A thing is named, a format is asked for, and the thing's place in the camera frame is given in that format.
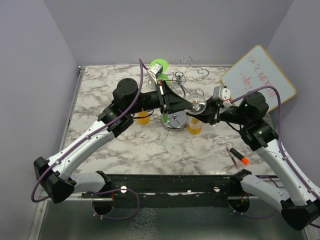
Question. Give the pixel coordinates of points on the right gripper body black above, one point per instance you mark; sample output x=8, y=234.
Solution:
x=230, y=114

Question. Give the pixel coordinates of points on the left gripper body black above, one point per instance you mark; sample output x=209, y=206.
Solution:
x=152, y=100

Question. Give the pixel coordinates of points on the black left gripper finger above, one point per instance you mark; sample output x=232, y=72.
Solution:
x=173, y=107
x=168, y=97

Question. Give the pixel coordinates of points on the orange plastic goblet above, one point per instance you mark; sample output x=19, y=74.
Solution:
x=194, y=126
x=143, y=117

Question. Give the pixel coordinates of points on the clear tall glass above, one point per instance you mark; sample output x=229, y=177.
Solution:
x=198, y=104

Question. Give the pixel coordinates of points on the green plastic wine glass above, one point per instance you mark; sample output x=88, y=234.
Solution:
x=165, y=65

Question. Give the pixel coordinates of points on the clear wine glass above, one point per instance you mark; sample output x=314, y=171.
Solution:
x=152, y=83

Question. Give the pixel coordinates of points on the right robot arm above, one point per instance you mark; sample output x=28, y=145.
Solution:
x=299, y=202

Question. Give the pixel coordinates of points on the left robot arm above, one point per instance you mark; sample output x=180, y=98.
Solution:
x=57, y=173

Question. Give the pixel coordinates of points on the chrome wine glass rack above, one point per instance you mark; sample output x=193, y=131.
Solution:
x=177, y=121

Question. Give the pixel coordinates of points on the red pen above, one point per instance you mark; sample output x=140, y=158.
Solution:
x=232, y=158

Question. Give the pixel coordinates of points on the black orange highlighter marker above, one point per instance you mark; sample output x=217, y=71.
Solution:
x=238, y=155

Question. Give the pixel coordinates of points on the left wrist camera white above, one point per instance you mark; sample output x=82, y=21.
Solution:
x=155, y=70

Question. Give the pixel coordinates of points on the small whiteboard yellow frame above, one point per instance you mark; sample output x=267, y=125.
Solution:
x=256, y=69

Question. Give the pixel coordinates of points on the black front rail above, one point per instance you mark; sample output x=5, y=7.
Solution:
x=167, y=191

